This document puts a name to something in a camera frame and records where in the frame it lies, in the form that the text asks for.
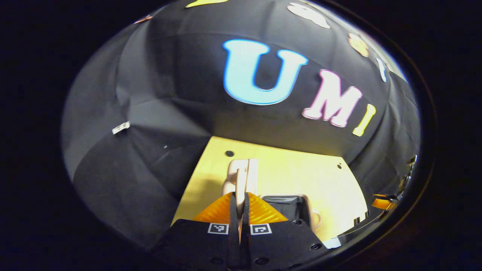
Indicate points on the pink suitcase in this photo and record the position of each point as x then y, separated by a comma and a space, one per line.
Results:
241, 177

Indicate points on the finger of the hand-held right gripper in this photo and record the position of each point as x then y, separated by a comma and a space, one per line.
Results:
383, 203

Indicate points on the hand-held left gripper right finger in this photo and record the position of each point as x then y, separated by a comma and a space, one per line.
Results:
245, 244

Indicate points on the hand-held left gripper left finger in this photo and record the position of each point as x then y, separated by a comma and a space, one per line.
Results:
234, 244

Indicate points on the silver metal clip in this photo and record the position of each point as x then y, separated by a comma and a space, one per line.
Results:
121, 128

